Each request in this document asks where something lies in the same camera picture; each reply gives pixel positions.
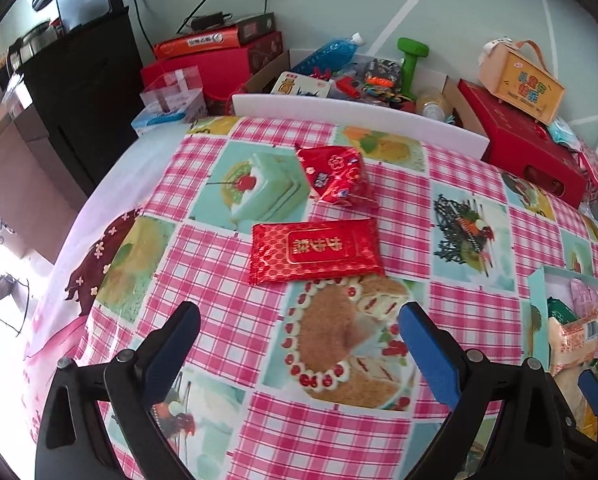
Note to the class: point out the teal-edged white tray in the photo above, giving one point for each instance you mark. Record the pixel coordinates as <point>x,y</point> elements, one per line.
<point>536,310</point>

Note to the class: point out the black flat box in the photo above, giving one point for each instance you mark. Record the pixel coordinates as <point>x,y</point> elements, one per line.
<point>254,27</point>

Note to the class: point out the black cabinet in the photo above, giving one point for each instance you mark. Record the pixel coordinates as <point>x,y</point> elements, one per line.
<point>79,110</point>

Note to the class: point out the green dumbbell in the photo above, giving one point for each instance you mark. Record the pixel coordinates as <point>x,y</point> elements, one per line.
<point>411,67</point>

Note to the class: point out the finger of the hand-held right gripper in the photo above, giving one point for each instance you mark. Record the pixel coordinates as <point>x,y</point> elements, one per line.
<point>594,391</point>

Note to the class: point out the white foam board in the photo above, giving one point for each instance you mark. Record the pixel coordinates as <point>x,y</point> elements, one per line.
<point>359,110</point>

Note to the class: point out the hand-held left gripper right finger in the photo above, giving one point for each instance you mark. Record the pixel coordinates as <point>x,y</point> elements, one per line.
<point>434,355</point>

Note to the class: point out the blue tissue pack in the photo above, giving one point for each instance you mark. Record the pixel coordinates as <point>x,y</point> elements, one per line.
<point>564,135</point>

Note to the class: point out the small white orange-edged packet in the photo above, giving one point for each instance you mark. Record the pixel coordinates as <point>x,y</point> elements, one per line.
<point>576,342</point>

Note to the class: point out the red foil packet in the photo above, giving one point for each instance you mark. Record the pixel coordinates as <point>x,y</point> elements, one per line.
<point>314,250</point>

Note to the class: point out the blue plastic bottle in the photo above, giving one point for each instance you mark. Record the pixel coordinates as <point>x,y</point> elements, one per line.
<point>329,55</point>

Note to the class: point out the puffy red snack packet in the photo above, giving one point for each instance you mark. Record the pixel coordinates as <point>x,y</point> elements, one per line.
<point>334,175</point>

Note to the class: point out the brown cardboard box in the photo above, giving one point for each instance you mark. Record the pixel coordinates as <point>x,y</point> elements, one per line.
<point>14,175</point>

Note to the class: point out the dark toy packet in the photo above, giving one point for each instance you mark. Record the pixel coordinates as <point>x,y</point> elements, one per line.
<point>381,72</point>

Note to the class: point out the pink checkered food-print tablecloth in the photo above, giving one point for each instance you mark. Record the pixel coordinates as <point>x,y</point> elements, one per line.
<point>219,280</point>

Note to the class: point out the metal cooking pot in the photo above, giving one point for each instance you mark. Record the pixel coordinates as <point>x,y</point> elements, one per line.
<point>29,45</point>

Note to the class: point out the green biscuit packet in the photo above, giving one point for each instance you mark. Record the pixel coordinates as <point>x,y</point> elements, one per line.
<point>559,310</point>

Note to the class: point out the pink snack packet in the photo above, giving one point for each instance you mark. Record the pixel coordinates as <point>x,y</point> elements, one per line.
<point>584,296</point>

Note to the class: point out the yellow and white card box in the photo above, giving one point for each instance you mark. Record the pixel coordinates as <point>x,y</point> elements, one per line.
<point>299,85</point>

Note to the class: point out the clear plastic jar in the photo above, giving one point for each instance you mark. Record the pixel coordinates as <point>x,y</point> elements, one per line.
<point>431,102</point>

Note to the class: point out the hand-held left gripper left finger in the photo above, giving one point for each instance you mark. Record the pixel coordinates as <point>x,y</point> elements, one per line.
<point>171,355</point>

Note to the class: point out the pink patterned box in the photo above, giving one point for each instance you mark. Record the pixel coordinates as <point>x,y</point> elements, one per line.
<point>596,172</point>

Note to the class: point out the dark red box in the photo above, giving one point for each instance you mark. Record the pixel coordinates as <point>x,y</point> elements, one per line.
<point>254,57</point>

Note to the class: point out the red gift box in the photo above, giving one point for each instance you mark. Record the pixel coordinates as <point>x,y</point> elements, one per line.
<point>519,145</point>

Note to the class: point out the bright red box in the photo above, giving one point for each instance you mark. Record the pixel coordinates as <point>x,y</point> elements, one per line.
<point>219,77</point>

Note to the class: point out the black power adapter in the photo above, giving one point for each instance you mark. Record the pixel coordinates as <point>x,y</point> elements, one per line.
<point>206,21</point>

